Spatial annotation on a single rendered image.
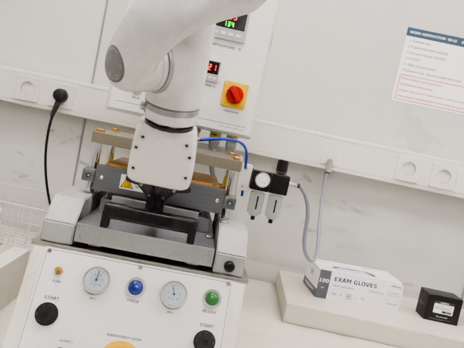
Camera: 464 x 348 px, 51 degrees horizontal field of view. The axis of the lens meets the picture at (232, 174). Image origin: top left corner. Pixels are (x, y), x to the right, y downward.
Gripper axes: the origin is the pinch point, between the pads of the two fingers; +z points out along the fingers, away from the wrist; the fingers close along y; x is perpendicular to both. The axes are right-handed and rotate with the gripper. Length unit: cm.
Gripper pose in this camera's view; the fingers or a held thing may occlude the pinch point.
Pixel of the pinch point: (155, 206)
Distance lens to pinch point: 82.8
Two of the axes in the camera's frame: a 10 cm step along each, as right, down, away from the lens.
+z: -2.1, 8.9, 4.1
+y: 9.8, 2.0, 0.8
